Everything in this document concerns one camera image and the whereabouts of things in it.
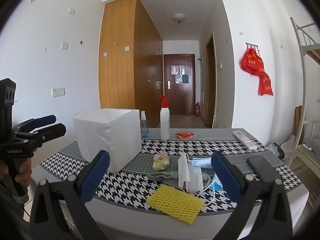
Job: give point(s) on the person's left forearm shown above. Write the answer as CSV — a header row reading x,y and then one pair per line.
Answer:
x,y
7,205

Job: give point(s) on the white remote control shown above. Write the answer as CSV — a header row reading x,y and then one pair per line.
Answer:
x,y
243,138

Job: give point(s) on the orange snack packet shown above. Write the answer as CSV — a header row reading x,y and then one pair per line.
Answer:
x,y
184,135

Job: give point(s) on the white rolled foam sheet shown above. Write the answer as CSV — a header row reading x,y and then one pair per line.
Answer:
x,y
196,180

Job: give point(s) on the round ceiling lamp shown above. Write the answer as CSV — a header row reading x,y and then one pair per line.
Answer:
x,y
179,17

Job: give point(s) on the red cloth bag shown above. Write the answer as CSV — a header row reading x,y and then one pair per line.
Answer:
x,y
265,83
251,62

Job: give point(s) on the white pump bottle red pump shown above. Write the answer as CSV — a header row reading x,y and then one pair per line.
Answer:
x,y
165,125

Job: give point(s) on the metal wall hook rack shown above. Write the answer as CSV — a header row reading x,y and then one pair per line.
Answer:
x,y
251,44

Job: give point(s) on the wooden wardrobe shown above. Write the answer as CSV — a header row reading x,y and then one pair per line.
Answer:
x,y
117,67

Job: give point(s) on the blue face mask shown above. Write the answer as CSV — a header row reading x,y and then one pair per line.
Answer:
x,y
200,162

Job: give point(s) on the leaning wooden boards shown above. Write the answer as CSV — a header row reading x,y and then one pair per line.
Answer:
x,y
298,120

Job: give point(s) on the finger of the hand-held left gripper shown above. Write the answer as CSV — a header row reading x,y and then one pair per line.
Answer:
x,y
45,120
53,131

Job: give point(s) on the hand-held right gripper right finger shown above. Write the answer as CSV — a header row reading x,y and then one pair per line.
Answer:
x,y
225,175

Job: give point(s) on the grey sock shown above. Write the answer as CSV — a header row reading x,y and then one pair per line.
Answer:
x,y
162,175

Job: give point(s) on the dark brown entrance door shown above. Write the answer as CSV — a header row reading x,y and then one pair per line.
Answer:
x,y
178,97

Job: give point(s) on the blue paper door notice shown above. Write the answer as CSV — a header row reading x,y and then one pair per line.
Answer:
x,y
185,78

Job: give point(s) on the black smartphone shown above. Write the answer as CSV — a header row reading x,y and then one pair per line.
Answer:
x,y
261,167

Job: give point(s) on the white wall socket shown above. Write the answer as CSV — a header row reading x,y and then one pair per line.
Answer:
x,y
61,91
54,92

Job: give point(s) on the white foam box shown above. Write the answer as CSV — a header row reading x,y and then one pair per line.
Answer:
x,y
100,135

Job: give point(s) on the red fire extinguisher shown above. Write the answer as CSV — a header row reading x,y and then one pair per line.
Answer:
x,y
197,110

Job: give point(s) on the wooden side door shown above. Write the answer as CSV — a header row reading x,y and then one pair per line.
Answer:
x,y
211,85

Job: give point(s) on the person's left hand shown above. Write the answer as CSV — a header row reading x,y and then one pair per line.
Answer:
x,y
23,171

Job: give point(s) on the white metal bunk bed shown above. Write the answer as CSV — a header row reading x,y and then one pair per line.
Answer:
x,y
313,55

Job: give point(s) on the clear plastic bottle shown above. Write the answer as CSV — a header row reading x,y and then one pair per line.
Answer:
x,y
144,128

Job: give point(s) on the white plastic bag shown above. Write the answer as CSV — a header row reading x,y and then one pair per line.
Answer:
x,y
287,143

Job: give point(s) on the white wall switch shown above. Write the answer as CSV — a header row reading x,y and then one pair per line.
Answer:
x,y
71,11
64,45

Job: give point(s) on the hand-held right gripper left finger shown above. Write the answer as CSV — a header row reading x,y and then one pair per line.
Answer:
x,y
96,177

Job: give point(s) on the grey houndstooth tablecloth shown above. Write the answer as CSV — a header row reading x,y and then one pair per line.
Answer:
x,y
125,182

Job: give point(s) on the yellow foam net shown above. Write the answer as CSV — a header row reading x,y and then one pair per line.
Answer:
x,y
175,203

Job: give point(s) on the white folded paper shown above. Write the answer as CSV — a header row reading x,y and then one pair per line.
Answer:
x,y
183,170

